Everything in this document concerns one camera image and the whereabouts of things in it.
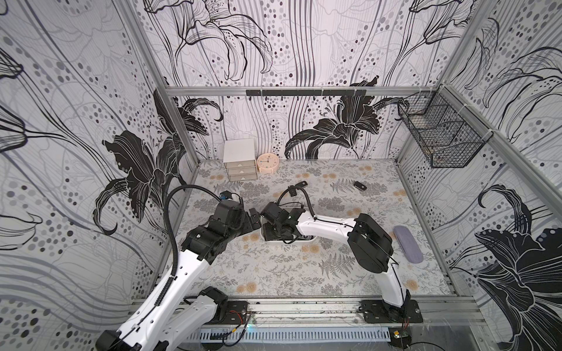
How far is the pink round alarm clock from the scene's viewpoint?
1136mm

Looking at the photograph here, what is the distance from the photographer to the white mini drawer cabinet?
106 cm

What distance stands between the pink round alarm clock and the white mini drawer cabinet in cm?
6
